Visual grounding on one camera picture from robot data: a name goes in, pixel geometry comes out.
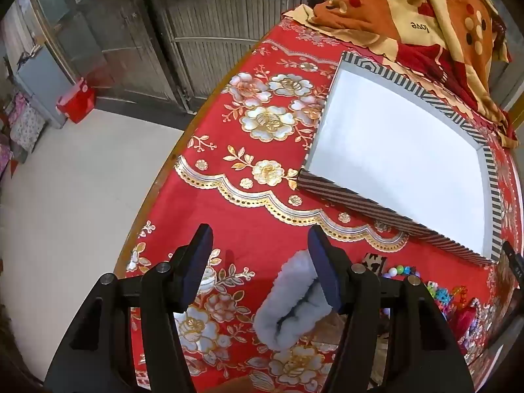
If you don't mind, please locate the red floral tablecloth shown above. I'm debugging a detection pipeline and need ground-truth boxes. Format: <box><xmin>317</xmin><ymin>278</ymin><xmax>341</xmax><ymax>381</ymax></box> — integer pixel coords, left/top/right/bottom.
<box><xmin>115</xmin><ymin>16</ymin><xmax>524</xmax><ymax>393</ymax></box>

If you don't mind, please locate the orange printed blanket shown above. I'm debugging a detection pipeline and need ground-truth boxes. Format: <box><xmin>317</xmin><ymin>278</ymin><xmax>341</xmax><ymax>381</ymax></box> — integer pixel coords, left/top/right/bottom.
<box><xmin>282</xmin><ymin>0</ymin><xmax>518</xmax><ymax>148</ymax></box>

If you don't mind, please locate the leopard print hair bow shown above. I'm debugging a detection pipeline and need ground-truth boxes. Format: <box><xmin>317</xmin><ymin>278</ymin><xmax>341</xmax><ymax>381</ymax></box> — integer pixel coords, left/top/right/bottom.
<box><xmin>362</xmin><ymin>253</ymin><xmax>388</xmax><ymax>276</ymax></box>

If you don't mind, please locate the striped box with white inside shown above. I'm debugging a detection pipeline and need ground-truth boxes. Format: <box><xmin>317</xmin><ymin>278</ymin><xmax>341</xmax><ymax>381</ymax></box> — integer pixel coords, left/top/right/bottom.
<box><xmin>295</xmin><ymin>51</ymin><xmax>503</xmax><ymax>266</ymax></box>

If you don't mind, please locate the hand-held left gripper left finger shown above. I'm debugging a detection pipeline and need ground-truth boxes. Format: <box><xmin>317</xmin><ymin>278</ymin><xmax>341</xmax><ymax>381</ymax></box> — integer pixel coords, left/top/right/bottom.
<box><xmin>43</xmin><ymin>224</ymin><xmax>214</xmax><ymax>393</ymax></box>

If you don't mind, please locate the metal door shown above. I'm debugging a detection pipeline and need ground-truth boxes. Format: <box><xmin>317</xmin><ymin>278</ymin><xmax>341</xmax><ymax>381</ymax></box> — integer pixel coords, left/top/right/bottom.
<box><xmin>53</xmin><ymin>0</ymin><xmax>328</xmax><ymax>113</ymax></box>

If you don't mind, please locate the white fluffy scrunchie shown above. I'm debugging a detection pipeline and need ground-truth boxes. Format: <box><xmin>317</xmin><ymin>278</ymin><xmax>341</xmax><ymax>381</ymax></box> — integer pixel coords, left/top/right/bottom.
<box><xmin>254</xmin><ymin>250</ymin><xmax>329</xmax><ymax>351</ymax></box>

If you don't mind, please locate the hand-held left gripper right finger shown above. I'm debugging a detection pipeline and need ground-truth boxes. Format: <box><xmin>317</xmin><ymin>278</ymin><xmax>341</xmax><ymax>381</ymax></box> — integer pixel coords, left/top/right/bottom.
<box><xmin>307</xmin><ymin>226</ymin><xmax>477</xmax><ymax>393</ymax></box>

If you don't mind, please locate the grey cabinet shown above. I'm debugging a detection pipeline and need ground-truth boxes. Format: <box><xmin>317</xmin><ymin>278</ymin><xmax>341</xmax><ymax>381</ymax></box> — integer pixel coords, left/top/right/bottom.
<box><xmin>14</xmin><ymin>45</ymin><xmax>78</xmax><ymax>127</ymax></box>

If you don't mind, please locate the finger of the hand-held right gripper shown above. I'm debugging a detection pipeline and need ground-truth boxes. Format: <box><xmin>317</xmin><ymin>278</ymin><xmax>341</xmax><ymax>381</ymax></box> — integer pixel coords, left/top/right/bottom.
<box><xmin>501</xmin><ymin>241</ymin><xmax>524</xmax><ymax>289</ymax></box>

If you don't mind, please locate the red satin hair bow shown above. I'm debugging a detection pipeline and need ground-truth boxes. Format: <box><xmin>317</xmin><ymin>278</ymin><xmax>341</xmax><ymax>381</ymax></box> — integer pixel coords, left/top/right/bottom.
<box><xmin>454</xmin><ymin>306</ymin><xmax>478</xmax><ymax>340</ymax></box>

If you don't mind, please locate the multicolour round bead bracelet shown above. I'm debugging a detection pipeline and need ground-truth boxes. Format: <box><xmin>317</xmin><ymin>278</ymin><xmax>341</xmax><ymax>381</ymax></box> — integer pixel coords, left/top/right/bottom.
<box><xmin>385</xmin><ymin>265</ymin><xmax>419</xmax><ymax>280</ymax></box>

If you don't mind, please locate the floral cushion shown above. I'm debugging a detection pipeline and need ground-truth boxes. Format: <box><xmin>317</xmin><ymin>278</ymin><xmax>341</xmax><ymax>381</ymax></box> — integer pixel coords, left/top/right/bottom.
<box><xmin>8</xmin><ymin>92</ymin><xmax>46</xmax><ymax>154</ymax></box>

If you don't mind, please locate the pink and blue flower bracelet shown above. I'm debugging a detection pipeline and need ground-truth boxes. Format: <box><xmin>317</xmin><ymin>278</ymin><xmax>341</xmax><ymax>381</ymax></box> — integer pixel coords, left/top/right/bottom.
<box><xmin>426</xmin><ymin>282</ymin><xmax>452</xmax><ymax>309</ymax></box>

